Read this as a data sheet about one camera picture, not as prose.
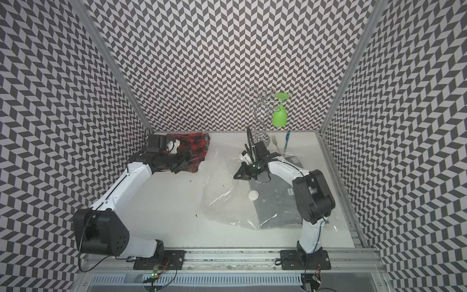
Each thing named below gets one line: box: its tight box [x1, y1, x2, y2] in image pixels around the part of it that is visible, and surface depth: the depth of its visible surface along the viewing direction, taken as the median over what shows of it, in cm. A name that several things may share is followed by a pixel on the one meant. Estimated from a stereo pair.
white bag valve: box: [248, 189, 260, 201], surface depth 91 cm
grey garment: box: [248, 171, 303, 230], surface depth 87 cm
